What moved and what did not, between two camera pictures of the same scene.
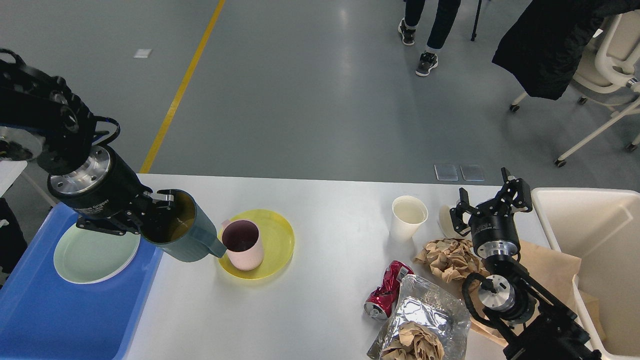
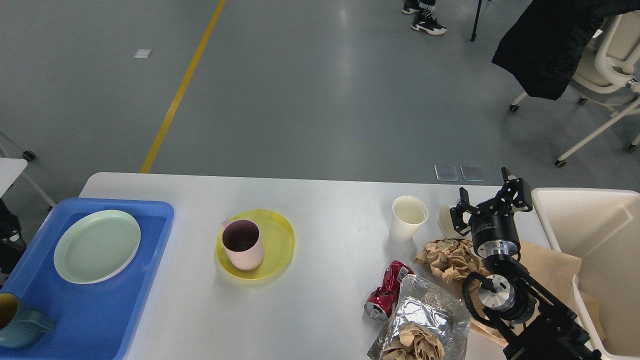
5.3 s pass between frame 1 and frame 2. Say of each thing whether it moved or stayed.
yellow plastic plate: stayed
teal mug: moved
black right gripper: stayed
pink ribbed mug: stayed
